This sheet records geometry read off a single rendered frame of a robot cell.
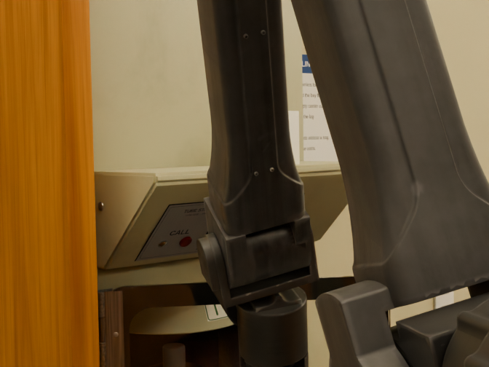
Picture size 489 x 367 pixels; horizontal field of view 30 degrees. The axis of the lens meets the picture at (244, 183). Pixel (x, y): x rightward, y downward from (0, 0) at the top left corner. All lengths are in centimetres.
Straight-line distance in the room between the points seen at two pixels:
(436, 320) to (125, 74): 66
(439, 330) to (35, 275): 59
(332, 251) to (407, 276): 147
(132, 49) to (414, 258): 65
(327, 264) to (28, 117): 105
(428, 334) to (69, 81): 55
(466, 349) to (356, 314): 6
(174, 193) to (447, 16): 136
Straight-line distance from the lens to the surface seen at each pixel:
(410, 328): 37
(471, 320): 34
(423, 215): 38
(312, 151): 179
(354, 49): 39
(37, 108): 88
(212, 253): 69
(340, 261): 187
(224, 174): 65
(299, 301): 73
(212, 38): 60
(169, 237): 95
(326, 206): 108
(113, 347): 97
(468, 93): 221
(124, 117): 98
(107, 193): 93
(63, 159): 84
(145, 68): 100
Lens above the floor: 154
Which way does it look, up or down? 3 degrees down
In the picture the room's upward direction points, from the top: 1 degrees counter-clockwise
